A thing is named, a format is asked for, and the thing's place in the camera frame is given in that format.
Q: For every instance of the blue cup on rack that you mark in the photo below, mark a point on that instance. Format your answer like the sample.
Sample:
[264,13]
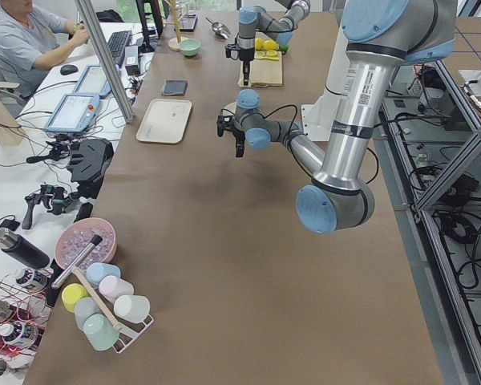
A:
[97,271]

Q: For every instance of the beige round shallow bowl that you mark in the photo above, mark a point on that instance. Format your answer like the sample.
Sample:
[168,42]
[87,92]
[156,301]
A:
[229,109]

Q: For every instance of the folded grey cloth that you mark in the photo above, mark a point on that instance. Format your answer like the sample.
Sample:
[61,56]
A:
[174,87]

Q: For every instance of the black monitor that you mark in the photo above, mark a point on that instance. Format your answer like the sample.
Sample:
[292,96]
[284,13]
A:
[151,22]

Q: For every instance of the whole lemon lower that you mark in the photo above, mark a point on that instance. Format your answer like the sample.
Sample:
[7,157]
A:
[270,45]

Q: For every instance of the yellow cup on rack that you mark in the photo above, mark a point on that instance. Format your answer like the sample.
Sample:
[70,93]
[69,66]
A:
[71,294]

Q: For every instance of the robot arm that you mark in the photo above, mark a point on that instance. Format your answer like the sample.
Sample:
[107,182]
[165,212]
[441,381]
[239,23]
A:
[253,19]
[381,36]

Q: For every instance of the pink cup on rack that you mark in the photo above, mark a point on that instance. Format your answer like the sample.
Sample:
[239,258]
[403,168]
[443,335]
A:
[112,287]

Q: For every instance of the mint cup on rack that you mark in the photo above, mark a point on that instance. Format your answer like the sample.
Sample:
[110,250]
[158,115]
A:
[100,332]

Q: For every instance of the black thermos bottle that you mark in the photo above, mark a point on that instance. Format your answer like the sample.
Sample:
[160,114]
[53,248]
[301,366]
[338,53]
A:
[20,249]

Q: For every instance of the whole lemon upper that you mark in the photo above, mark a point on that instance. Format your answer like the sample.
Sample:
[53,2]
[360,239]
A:
[259,44]

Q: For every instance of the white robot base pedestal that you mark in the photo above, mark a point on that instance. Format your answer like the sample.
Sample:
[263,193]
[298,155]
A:
[317,118]

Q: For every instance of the blue teach pendant far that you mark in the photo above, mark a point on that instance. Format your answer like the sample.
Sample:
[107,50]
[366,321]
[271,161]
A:
[93,80]

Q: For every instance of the metal ice scoop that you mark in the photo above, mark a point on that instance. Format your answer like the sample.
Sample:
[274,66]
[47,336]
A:
[219,29]

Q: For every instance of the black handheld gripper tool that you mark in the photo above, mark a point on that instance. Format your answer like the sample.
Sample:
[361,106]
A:
[54,198]

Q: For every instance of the wooden cup tree stand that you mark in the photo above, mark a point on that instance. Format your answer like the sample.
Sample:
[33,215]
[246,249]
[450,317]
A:
[175,12]

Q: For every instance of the aluminium frame post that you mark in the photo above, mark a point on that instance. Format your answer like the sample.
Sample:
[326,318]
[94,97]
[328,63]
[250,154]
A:
[91,22]

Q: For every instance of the lemon half upper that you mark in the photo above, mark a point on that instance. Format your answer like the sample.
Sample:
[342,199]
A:
[260,53]

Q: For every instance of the grey cup on rack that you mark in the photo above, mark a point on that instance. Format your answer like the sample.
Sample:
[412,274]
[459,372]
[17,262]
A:
[84,308]

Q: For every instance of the whole lemon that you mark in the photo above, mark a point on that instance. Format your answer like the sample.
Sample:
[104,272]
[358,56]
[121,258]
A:
[270,45]
[259,44]

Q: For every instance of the mint green bowl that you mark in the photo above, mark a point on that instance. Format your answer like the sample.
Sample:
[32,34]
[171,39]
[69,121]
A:
[189,47]

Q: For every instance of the black computer mouse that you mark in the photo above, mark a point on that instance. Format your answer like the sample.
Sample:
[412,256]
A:
[68,69]

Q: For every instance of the white cup on rack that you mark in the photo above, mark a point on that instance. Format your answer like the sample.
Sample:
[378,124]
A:
[132,308]

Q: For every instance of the wooden cutting board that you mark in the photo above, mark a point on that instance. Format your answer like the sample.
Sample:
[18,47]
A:
[264,73]

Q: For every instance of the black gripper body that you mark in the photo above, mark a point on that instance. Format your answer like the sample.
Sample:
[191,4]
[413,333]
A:
[237,135]
[245,54]

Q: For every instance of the steel muddler black tip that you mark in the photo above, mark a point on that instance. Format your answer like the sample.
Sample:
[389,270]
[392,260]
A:
[96,240]

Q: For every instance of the pink bowl of ice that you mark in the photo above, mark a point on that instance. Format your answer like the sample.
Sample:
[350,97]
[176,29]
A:
[78,235]

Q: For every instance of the blue teach pendant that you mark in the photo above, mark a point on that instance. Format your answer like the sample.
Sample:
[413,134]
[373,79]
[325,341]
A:
[93,80]
[73,114]

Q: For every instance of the seated person grey shirt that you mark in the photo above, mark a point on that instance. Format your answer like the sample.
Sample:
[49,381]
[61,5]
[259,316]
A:
[33,41]

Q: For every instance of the cream rabbit serving tray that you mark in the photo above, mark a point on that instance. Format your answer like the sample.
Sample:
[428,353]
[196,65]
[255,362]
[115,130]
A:
[165,121]

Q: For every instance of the white wire cup rack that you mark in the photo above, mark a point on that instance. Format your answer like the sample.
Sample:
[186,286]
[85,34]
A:
[127,335]

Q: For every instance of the blue teach pendant near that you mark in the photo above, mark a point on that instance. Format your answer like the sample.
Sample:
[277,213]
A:
[73,114]

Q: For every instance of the yellow plastic knife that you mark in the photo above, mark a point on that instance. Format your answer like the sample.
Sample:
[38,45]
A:
[268,58]

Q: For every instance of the black keyboard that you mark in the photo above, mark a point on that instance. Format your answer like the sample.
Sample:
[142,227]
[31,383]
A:
[117,43]

